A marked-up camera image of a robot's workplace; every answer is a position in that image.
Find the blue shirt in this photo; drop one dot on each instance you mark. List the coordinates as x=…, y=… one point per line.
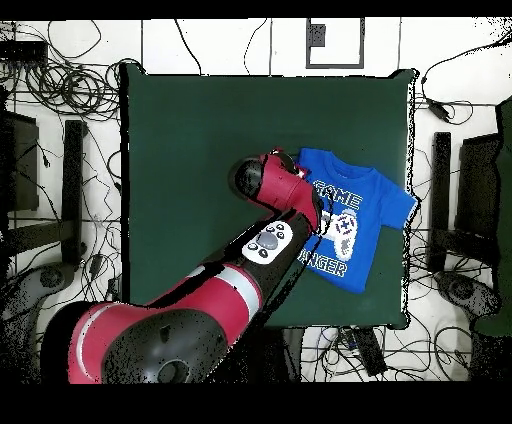
x=380, y=192

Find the dark box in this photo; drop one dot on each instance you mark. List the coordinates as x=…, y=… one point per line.
x=478, y=188
x=24, y=168

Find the green cloth on side table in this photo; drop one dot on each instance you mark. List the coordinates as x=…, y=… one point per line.
x=504, y=200

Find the black power adapter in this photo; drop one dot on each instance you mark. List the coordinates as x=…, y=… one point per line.
x=438, y=111

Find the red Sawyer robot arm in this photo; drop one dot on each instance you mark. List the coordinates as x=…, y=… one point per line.
x=200, y=304

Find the dark green table cloth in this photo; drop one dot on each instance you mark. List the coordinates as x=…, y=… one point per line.
x=180, y=120

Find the grey square frame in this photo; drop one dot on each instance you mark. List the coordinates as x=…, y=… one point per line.
x=336, y=65

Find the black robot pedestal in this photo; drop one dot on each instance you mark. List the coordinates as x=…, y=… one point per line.
x=276, y=356

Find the small grey square plate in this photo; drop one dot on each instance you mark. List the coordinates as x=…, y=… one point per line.
x=318, y=35

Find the long black power strip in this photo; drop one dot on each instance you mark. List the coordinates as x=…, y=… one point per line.
x=370, y=352

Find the black office chair base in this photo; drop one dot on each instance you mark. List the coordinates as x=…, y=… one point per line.
x=464, y=290
x=50, y=276

